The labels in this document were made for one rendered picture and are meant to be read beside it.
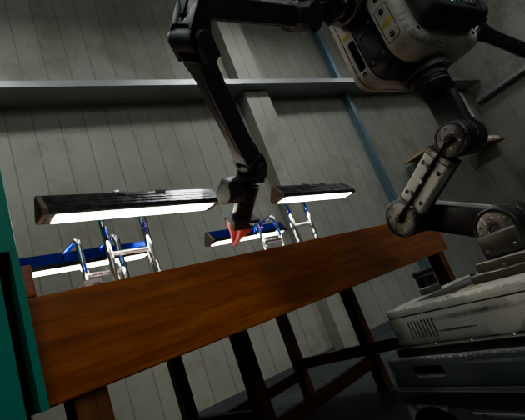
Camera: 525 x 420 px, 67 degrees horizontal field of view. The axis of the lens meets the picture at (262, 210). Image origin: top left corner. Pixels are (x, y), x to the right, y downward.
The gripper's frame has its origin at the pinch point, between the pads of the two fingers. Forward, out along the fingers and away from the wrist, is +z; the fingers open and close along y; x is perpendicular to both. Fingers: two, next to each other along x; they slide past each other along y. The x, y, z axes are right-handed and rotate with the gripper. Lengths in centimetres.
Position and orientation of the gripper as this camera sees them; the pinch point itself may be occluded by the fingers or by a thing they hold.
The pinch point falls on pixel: (234, 242)
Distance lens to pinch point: 120.4
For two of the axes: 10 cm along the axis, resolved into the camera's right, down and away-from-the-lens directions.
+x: 6.6, 4.3, -6.1
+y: -7.0, 0.9, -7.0
